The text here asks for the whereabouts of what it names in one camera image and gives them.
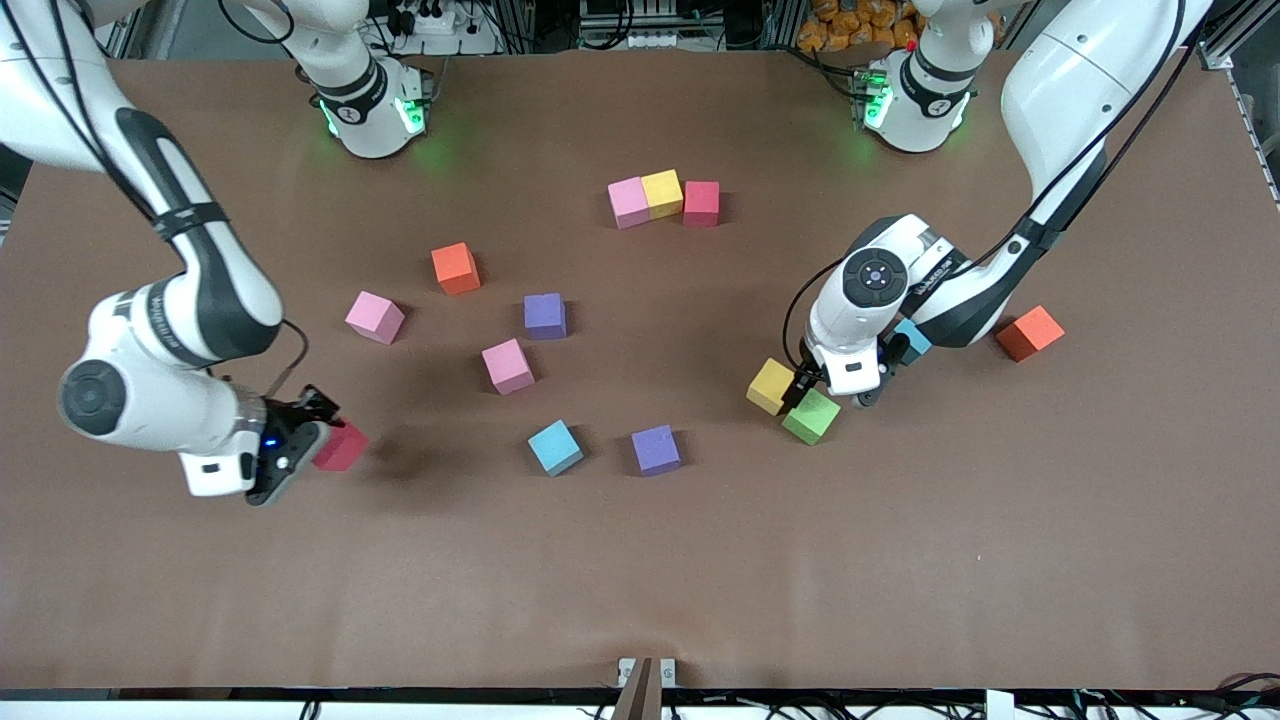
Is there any green foam cube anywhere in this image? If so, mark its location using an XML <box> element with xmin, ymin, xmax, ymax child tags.
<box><xmin>782</xmin><ymin>388</ymin><xmax>842</xmax><ymax>447</ymax></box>

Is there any pink foam cube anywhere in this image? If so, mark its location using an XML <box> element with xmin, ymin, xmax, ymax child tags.
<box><xmin>345</xmin><ymin>290</ymin><xmax>407</xmax><ymax>346</ymax></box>
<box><xmin>481</xmin><ymin>338</ymin><xmax>537</xmax><ymax>396</ymax></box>
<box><xmin>607</xmin><ymin>176</ymin><xmax>653</xmax><ymax>230</ymax></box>

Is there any orange foam cube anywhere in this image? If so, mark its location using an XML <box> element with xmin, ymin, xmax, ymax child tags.
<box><xmin>431</xmin><ymin>242</ymin><xmax>482</xmax><ymax>296</ymax></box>
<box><xmin>996</xmin><ymin>305</ymin><xmax>1067</xmax><ymax>364</ymax></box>

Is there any yellow foam cube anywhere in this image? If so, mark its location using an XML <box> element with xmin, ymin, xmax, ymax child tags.
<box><xmin>746</xmin><ymin>357</ymin><xmax>798</xmax><ymax>416</ymax></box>
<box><xmin>641</xmin><ymin>169</ymin><xmax>686</xmax><ymax>220</ymax></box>

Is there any purple foam cube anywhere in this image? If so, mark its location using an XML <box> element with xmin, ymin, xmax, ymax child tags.
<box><xmin>631</xmin><ymin>425</ymin><xmax>683</xmax><ymax>478</ymax></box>
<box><xmin>523</xmin><ymin>292</ymin><xmax>569</xmax><ymax>342</ymax></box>

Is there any orange packets pile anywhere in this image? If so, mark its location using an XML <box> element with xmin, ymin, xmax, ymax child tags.
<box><xmin>797</xmin><ymin>0</ymin><xmax>931</xmax><ymax>53</ymax></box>

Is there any brown paper table cover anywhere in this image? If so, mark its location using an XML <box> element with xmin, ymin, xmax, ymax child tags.
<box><xmin>0</xmin><ymin>48</ymin><xmax>1280</xmax><ymax>693</ymax></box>

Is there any aluminium frame profile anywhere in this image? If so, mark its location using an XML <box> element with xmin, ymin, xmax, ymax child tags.
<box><xmin>1195</xmin><ymin>0</ymin><xmax>1280</xmax><ymax>71</ymax></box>

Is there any perforated aluminium side rail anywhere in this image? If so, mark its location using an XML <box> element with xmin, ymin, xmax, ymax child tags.
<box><xmin>1225</xmin><ymin>68</ymin><xmax>1280</xmax><ymax>211</ymax></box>

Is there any grey metal table bracket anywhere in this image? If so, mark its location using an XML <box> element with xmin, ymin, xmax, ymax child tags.
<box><xmin>617</xmin><ymin>657</ymin><xmax>678</xmax><ymax>691</ymax></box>

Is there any brown wooden strip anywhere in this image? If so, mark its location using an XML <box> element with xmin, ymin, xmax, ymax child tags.
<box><xmin>610</xmin><ymin>657</ymin><xmax>664</xmax><ymax>720</ymax></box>

